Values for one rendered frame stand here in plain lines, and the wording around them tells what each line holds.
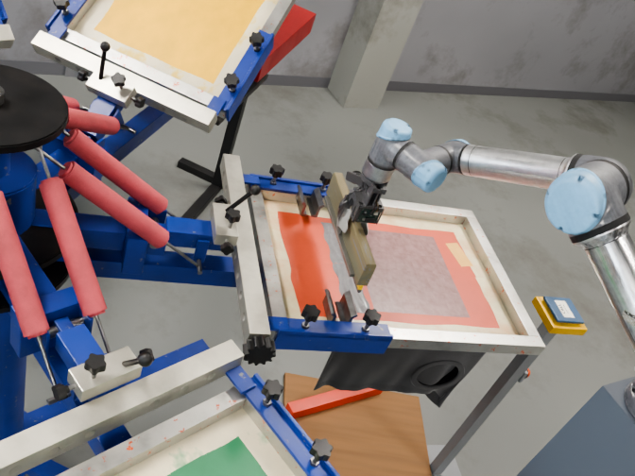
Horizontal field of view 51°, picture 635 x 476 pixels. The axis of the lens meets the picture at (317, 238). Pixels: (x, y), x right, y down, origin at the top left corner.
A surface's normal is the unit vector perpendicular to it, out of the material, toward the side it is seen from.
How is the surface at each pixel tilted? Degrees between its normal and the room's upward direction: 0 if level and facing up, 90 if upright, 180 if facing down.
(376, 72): 90
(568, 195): 86
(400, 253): 0
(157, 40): 32
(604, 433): 90
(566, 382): 0
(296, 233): 0
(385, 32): 90
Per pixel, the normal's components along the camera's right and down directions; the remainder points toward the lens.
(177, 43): 0.10, -0.33
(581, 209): -0.74, 0.16
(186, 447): 0.30, -0.73
